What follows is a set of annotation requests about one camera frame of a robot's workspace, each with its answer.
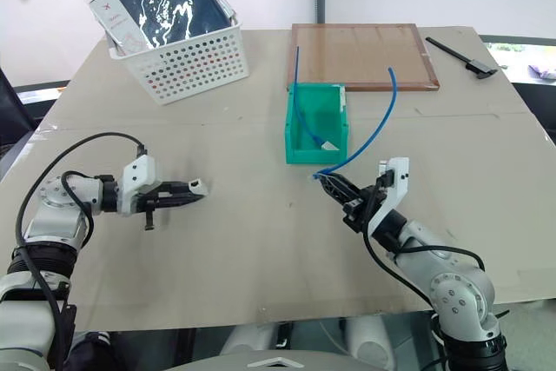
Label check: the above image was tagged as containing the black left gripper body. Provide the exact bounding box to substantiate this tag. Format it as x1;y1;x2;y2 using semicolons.
136;182;169;232

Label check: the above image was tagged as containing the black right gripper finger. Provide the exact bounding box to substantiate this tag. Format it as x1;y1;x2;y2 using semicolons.
315;176;349;209
322;173;362;202

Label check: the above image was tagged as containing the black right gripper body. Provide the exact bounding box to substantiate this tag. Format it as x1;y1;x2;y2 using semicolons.
341;185;384;234

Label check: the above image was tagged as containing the blue cable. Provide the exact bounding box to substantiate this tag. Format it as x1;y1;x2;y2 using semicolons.
291;44;325;149
308;66;400;182

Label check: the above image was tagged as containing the green plastic bin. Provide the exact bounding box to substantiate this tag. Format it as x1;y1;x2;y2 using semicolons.
284;82;350;167

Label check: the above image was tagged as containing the brown cardboard table cover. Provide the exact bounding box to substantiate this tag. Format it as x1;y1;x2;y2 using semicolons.
0;25;556;334

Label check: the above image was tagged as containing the white perforated plastic basket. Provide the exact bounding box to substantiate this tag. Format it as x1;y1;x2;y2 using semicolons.
107;8;252;107

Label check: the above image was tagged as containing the wooden framed board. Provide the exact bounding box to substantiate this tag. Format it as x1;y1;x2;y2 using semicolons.
286;22;441;93

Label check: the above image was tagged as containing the dark rounded shape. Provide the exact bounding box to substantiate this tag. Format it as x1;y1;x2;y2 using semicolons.
64;330;115;371

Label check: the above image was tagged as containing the grey robot torso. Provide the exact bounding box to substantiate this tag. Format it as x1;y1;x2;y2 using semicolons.
167;346;449;371

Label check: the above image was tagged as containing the black caliper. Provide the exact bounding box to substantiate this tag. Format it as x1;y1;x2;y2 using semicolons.
425;36;499;82

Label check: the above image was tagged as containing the purple cloth item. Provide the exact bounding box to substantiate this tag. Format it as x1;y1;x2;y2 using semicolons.
526;62;556;82

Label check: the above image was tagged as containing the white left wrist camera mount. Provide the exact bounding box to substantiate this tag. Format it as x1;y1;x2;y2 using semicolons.
117;156;158;218

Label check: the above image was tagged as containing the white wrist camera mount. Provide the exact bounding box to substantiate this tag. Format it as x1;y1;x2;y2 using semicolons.
117;156;158;218
367;156;411;238

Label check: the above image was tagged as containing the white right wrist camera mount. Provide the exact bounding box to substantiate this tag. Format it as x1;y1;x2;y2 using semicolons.
367;156;411;238

